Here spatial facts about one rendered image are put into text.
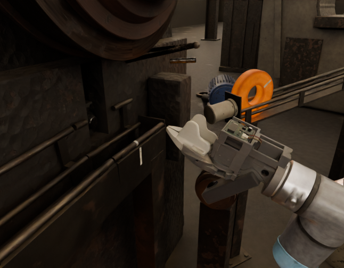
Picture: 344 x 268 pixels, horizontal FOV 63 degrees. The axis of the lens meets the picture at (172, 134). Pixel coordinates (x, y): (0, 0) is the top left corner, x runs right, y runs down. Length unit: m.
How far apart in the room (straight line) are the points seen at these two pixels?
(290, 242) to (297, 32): 2.72
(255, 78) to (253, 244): 0.77
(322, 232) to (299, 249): 0.06
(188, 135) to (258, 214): 1.11
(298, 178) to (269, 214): 1.10
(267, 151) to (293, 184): 0.06
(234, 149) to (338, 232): 0.19
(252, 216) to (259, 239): 0.15
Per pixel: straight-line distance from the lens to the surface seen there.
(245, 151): 0.45
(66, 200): 0.46
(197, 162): 0.48
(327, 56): 3.08
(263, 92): 0.97
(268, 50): 3.24
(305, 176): 0.48
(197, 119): 0.51
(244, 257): 1.32
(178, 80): 0.71
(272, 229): 1.48
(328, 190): 0.48
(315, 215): 0.49
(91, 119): 0.62
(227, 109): 0.87
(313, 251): 0.54
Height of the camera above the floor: 0.97
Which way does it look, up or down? 25 degrees down
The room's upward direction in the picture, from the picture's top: straight up
